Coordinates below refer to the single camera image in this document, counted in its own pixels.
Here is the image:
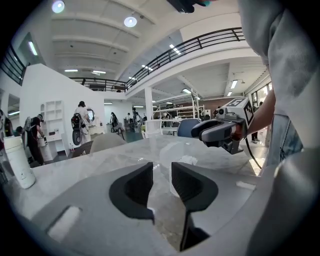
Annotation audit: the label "grey shell chair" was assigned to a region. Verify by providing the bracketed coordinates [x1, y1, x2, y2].
[89, 132, 128, 154]

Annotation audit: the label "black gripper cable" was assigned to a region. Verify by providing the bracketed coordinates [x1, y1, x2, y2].
[244, 137, 263, 170]

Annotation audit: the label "white office chair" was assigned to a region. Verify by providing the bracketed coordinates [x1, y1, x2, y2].
[144, 119, 164, 139]

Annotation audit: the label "dark wicker chair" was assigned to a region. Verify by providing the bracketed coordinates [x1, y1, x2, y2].
[66, 140, 95, 159]

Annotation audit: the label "person's right forearm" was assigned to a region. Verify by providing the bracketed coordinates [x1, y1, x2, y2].
[246, 89, 277, 137]

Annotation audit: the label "white metal shelving rack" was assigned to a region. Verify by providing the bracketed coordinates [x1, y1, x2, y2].
[152, 91, 206, 121]

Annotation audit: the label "translucent white plastic piece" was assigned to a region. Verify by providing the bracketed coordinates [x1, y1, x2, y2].
[159, 142, 198, 198]

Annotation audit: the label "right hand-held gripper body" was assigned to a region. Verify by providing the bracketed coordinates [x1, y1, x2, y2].
[214, 97, 255, 155]

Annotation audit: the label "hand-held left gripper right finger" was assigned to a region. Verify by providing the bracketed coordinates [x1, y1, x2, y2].
[171, 161, 258, 256]

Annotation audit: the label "tall white cup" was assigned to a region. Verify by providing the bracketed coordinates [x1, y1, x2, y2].
[3, 136, 37, 190]

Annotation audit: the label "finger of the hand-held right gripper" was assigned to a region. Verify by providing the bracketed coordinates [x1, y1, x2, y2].
[199, 122, 237, 149]
[190, 118, 238, 138]

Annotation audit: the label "teal head cap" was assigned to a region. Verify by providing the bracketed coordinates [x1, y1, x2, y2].
[197, 0, 218, 8]

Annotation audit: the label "black head-worn camera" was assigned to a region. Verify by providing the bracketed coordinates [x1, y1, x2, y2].
[166, 0, 196, 14]

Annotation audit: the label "person's grey knit top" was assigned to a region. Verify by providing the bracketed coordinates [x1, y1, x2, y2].
[236, 0, 320, 121]

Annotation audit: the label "blue chair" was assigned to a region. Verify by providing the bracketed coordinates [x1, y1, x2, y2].
[176, 118, 202, 138]

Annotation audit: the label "person's right hand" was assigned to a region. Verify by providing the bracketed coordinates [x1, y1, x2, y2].
[229, 124, 244, 141]

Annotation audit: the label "white stand with dark oval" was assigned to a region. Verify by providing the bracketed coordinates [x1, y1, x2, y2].
[71, 128, 84, 147]

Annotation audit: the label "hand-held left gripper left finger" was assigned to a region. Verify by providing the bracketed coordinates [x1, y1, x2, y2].
[31, 161, 176, 256]

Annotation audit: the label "person's light grey trousers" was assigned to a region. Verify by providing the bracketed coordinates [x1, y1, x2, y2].
[265, 113, 304, 169]

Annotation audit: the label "black mezzanine railing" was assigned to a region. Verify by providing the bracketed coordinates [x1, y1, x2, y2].
[0, 26, 247, 93]

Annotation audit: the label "round ceiling light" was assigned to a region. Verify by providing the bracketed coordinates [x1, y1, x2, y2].
[123, 16, 138, 28]
[51, 0, 66, 14]

